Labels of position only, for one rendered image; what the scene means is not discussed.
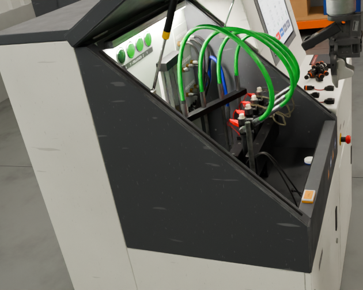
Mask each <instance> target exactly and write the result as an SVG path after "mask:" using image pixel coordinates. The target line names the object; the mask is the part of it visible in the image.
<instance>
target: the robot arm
mask: <svg viewBox="0 0 363 290"><path fill-rule="evenodd" d="M326 5H327V19H328V20H329V21H334V22H333V23H332V24H330V25H328V26H327V27H325V28H323V29H321V30H319V31H318V32H316V33H314V34H313V35H311V36H307V37H306V38H305V39H304V40H303V42H302V43H301V46H302V48H303V49H304V51H306V50H308V49H311V48H314V47H315V46H316V45H317V44H319V43H321V42H322V41H324V40H326V39H329V56H330V69H331V79H332V83H333V84H334V86H335V87H336V88H338V82H339V80H341V79H346V78H350V77H352V76H353V74H354V66H352V65H351V64H348V63H347V62H346V58H360V52H361V51H362V35H363V32H362V30H361V12H355V11H356V0H326ZM342 21H344V22H345V23H342Z"/></svg>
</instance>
